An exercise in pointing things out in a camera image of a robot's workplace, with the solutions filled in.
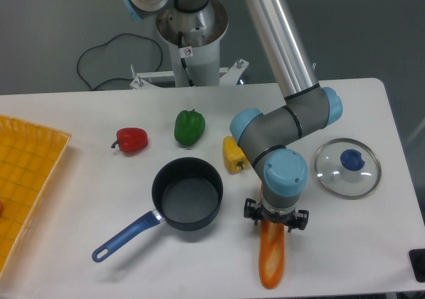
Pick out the black floor cable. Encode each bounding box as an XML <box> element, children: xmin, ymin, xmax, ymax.
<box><xmin>76</xmin><ymin>33</ymin><xmax>164</xmax><ymax>91</ymax></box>

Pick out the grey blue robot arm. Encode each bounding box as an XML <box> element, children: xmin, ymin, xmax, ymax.
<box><xmin>123</xmin><ymin>0</ymin><xmax>343</xmax><ymax>230</ymax></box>

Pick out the green bell pepper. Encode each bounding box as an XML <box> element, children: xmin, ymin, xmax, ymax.
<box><xmin>174</xmin><ymin>109</ymin><xmax>206</xmax><ymax>147</ymax></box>

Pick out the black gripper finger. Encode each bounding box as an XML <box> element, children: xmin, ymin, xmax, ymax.
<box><xmin>243</xmin><ymin>198</ymin><xmax>263</xmax><ymax>225</ymax></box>
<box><xmin>286</xmin><ymin>209</ymin><xmax>309</xmax><ymax>233</ymax></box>

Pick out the black device table corner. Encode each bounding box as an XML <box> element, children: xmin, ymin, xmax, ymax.
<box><xmin>408</xmin><ymin>249</ymin><xmax>425</xmax><ymax>282</ymax></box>

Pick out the glass lid blue knob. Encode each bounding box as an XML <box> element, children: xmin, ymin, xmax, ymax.
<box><xmin>313</xmin><ymin>138</ymin><xmax>382</xmax><ymax>200</ymax></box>

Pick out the red bell pepper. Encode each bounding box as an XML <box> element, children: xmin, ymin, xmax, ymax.
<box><xmin>111</xmin><ymin>128</ymin><xmax>149</xmax><ymax>153</ymax></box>

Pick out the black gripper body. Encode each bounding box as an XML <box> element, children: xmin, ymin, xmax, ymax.
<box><xmin>260</xmin><ymin>206</ymin><xmax>295</xmax><ymax>224</ymax></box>

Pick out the dark saucepan blue handle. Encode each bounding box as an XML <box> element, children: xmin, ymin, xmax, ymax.
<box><xmin>92</xmin><ymin>157</ymin><xmax>223</xmax><ymax>262</ymax></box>

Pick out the long orange bread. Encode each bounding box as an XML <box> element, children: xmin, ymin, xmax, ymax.
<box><xmin>258</xmin><ymin>182</ymin><xmax>286</xmax><ymax>290</ymax></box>

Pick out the yellow bell pepper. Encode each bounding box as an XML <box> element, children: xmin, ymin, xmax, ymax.
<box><xmin>222</xmin><ymin>136</ymin><xmax>249</xmax><ymax>174</ymax></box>

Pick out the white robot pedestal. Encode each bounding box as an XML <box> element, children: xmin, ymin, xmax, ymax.
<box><xmin>129</xmin><ymin>0</ymin><xmax>249</xmax><ymax>89</ymax></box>

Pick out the yellow woven basket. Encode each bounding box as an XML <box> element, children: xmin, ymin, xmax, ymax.
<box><xmin>1</xmin><ymin>115</ymin><xmax>72</xmax><ymax>273</ymax></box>

